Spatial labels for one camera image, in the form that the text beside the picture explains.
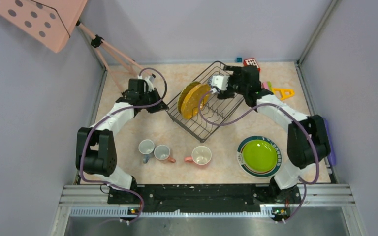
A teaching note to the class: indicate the red patterned bowl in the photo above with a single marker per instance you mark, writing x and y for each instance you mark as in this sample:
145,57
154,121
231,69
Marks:
211,81

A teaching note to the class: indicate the lime green plate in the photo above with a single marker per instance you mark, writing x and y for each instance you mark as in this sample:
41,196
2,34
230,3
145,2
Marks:
259,156

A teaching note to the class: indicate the grey wire dish rack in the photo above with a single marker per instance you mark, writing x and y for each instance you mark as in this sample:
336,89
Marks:
216,110

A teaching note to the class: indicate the pink dotted board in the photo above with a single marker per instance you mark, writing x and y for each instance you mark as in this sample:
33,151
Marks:
51,22

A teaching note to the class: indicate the purple handle tool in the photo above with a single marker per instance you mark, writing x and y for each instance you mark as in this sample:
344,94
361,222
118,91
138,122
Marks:
331,156

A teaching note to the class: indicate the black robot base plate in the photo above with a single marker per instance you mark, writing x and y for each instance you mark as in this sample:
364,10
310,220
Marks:
203,198

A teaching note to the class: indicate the yellow triangle toy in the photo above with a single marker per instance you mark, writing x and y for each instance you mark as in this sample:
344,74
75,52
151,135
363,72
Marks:
283,93

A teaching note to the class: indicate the small pink mug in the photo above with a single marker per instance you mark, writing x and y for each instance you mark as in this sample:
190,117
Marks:
163,153

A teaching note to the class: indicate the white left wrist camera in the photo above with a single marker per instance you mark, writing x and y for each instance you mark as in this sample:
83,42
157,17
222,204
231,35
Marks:
149,80

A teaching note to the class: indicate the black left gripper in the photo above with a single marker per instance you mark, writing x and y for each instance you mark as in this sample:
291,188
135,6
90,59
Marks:
162,105

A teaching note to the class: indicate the grey white mug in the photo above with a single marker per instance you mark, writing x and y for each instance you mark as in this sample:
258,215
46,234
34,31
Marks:
146,148

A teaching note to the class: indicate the red toy block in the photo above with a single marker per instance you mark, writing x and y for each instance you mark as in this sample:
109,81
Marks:
251,62

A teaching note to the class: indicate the large pink mug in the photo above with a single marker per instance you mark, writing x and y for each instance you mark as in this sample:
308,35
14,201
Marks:
201,156

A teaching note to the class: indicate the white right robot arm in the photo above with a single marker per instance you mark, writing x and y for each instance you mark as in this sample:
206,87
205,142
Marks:
307,138

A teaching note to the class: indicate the pink tripod stand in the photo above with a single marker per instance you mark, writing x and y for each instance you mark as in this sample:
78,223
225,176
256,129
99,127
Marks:
97,43

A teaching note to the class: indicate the white plate teal rim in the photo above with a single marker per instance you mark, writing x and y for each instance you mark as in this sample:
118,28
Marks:
241,161

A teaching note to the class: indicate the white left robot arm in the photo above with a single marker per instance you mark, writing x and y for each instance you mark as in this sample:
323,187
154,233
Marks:
95,146

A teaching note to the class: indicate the yellow polka dot plate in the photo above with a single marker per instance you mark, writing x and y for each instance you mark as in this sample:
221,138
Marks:
189,107

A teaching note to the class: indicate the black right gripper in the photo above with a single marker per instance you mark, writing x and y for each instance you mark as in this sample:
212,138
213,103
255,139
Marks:
228,94

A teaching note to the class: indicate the colourful toy block stack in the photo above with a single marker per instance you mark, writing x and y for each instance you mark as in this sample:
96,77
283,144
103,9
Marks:
267,85

